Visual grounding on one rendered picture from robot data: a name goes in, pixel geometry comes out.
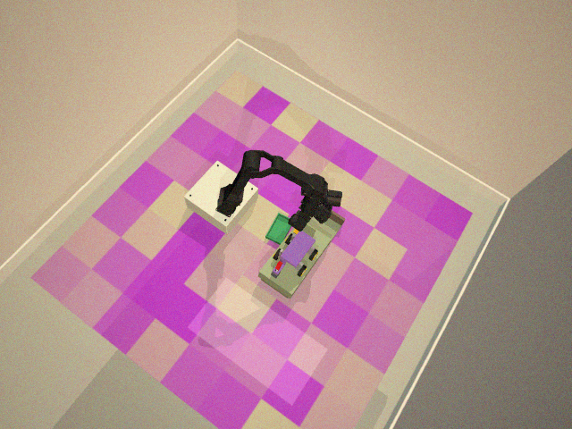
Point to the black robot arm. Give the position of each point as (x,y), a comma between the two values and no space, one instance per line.
(314,188)

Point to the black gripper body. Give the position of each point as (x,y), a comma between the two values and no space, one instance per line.
(299,221)

